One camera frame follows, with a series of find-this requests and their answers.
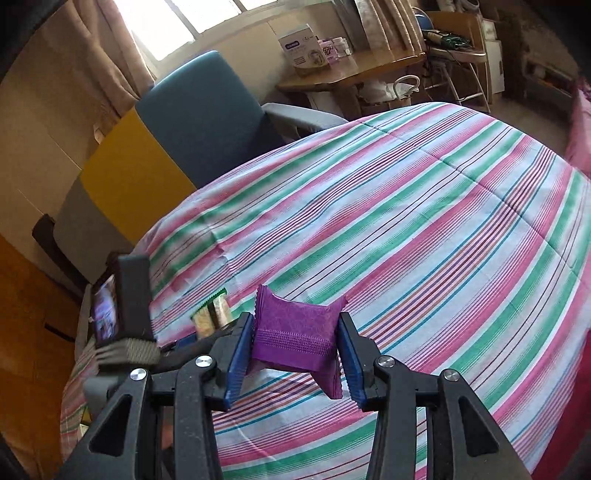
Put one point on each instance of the magenta blanket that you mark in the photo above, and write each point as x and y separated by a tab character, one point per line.
578	150

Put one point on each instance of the green wrapped biscuit pack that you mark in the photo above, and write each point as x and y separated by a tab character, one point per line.
213	315

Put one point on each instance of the wooden desk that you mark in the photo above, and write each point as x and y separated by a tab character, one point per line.
341	78

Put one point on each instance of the tricolour armchair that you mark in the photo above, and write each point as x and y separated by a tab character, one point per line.
195	125

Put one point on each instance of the wooden wardrobe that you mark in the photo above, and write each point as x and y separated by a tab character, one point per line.
38	325

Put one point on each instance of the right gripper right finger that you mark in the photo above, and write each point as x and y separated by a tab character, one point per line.
361	359

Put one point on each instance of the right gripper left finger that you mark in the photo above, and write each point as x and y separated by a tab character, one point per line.
231	354

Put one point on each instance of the white product box on desk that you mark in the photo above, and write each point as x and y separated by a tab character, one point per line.
303	51

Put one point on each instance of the pink curtain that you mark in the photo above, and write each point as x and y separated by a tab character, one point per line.
93	41

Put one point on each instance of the striped bedsheet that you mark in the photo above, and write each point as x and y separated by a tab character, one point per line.
457	240

